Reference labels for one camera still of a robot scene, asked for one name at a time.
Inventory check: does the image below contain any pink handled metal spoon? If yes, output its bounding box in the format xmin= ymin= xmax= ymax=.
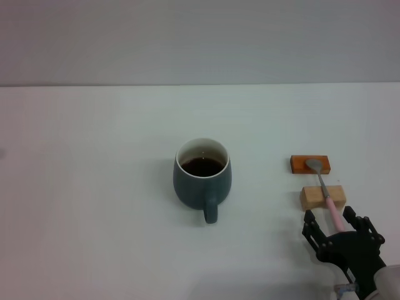
xmin=304 ymin=158 xmax=346 ymax=234

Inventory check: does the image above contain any orange wooden block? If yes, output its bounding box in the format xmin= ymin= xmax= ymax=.
xmin=289 ymin=154 xmax=331 ymax=176

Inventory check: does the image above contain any cable with clear plug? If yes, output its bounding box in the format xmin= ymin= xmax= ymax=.
xmin=333 ymin=281 xmax=361 ymax=300

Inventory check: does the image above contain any grey ceramic mug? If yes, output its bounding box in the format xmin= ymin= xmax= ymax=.
xmin=172 ymin=137 xmax=233 ymax=225

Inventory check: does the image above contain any dark coffee liquid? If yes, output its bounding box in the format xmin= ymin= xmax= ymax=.
xmin=180 ymin=157 xmax=224 ymax=178

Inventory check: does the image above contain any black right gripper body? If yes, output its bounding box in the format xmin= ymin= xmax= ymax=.
xmin=316 ymin=230 xmax=389 ymax=295

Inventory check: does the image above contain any light wooden spoon rest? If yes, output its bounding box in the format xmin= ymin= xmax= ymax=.
xmin=299 ymin=185 xmax=348 ymax=212

